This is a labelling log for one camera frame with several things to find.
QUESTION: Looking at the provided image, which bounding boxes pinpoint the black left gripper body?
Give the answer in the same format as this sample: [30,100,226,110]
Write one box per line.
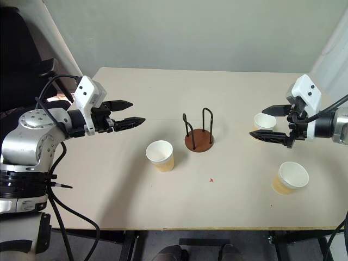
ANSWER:
[91,102,117,134]

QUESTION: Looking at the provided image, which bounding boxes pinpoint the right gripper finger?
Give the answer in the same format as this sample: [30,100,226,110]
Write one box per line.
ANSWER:
[261,104,294,117]
[249,129,291,145]

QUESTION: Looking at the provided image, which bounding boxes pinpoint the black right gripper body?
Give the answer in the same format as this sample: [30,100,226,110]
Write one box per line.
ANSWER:
[285,102,310,150]

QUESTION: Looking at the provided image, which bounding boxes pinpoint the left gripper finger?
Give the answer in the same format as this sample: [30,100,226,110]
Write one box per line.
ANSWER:
[104,100,134,112]
[112,116,146,132]

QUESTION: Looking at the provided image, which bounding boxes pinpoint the white and tan paper cup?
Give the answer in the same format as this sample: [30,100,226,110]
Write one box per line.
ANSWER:
[271,161,310,196]
[145,140,175,173]
[252,113,277,140]

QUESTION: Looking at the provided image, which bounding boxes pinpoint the black office chair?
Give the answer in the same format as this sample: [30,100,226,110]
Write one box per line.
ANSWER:
[0,5,59,116]

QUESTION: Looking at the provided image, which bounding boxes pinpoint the dark rounded shape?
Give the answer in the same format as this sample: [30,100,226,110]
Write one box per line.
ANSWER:
[158,245,189,261]

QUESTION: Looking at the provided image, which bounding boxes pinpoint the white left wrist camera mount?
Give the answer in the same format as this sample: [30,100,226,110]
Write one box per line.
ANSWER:
[73,76,108,136]

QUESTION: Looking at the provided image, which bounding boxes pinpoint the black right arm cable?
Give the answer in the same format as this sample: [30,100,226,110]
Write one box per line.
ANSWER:
[306,94,348,123]

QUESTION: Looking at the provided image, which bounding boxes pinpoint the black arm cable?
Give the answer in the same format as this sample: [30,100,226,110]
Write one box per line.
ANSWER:
[34,74,101,261]
[306,94,348,123]

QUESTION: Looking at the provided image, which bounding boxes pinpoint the brown round wire rack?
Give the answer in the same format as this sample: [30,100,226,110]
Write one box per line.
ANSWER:
[182,107,215,154]

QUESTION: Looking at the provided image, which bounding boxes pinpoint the black cable tie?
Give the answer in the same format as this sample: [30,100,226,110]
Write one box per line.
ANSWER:
[43,173,73,189]

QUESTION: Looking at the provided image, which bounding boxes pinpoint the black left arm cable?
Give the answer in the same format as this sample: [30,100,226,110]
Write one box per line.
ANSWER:
[34,74,101,261]

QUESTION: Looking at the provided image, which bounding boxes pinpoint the black hanging cable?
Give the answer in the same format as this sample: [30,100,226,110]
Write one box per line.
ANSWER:
[324,217,348,261]

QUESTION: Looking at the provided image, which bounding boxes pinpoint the black table frame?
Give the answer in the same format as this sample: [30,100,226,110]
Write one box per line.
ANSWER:
[51,228,335,261]

